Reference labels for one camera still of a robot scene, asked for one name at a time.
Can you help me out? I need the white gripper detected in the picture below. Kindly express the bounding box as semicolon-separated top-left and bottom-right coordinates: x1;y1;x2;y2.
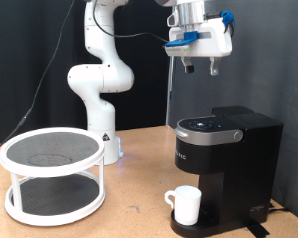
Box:
168;17;233;77

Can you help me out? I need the silver Keurig handle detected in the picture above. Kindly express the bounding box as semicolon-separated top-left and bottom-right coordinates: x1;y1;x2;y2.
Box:
173;118;245;146

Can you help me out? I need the white ceramic mug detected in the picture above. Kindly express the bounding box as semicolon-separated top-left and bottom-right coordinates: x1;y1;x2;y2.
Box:
164;185;202;226

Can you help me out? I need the black Keurig coffee machine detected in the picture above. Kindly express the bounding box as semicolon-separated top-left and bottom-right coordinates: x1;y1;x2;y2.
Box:
170;105;284;238

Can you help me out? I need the black Keurig drip tray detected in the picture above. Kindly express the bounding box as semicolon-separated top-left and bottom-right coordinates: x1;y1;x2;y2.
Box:
170;207;223;238

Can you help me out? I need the black curtain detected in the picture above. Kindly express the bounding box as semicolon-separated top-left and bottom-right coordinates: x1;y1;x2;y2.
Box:
0;0;174;147

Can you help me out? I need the black tape strip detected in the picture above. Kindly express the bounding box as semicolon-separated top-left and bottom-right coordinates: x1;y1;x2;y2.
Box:
244;222;271;238

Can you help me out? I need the white two-tier turntable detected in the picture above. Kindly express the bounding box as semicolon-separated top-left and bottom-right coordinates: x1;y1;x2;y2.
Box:
0;127;107;228

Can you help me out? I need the wrist camera on blue mount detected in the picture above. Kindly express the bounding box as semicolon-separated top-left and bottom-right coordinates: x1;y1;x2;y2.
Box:
163;30;200;58

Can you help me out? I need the grey vertical frame pole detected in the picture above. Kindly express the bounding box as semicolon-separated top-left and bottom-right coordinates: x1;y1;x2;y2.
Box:
164;54;177;127

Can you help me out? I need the blue cable clip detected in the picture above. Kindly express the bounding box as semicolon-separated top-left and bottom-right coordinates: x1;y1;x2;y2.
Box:
220;10;237;31

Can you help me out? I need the black power cord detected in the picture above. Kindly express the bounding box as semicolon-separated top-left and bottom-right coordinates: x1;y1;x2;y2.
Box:
267;201;291;216

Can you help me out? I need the thin black cable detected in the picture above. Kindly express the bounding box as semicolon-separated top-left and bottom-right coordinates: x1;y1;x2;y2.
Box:
0;0;170;159

